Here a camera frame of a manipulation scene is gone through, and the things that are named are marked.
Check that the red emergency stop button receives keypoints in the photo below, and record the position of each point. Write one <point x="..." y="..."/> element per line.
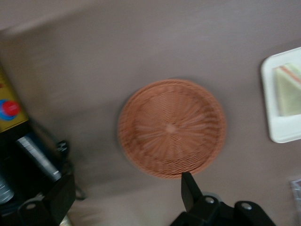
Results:
<point x="10" y="108"/>

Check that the silver metal bar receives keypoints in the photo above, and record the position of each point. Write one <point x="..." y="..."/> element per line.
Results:
<point x="37" y="157"/>

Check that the clear acrylic bottle rack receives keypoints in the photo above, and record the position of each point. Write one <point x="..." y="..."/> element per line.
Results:
<point x="296" y="195"/>

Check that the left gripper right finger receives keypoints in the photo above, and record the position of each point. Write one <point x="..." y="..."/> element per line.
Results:
<point x="190" y="193"/>

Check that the black equipment stand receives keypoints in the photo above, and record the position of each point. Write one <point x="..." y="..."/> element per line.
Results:
<point x="14" y="160"/>

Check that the beige plastic tray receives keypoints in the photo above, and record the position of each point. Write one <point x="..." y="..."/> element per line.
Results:
<point x="270" y="106"/>

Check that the triangle sandwich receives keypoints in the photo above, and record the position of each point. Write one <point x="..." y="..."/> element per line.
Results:
<point x="289" y="94"/>

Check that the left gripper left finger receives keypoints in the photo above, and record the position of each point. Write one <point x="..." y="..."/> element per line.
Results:
<point x="58" y="202"/>

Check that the yellow control box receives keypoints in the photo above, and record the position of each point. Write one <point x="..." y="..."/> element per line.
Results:
<point x="10" y="82"/>

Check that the brown wicker basket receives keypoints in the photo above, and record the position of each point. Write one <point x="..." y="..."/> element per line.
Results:
<point x="171" y="128"/>

